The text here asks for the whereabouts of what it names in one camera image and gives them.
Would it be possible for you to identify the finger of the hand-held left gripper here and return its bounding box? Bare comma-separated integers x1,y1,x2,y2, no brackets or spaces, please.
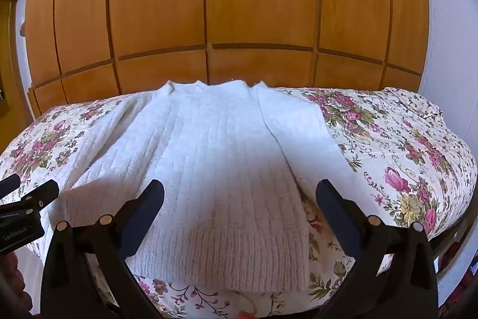
11,180,60,212
0,175,22,199

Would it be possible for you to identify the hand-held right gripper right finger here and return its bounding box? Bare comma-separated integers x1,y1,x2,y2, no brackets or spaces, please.
315,179,438,319

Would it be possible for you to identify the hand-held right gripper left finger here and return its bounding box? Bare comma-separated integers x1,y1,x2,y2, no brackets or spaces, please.
40,179,165,319

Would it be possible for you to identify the white knit sweater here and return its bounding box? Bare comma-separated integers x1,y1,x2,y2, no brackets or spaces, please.
48,80,364,293

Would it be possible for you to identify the floral bedspread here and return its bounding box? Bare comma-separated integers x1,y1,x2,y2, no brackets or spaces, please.
0,86,478,319

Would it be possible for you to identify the wooden door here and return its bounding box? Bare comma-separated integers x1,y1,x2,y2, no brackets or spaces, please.
0,0,31,142

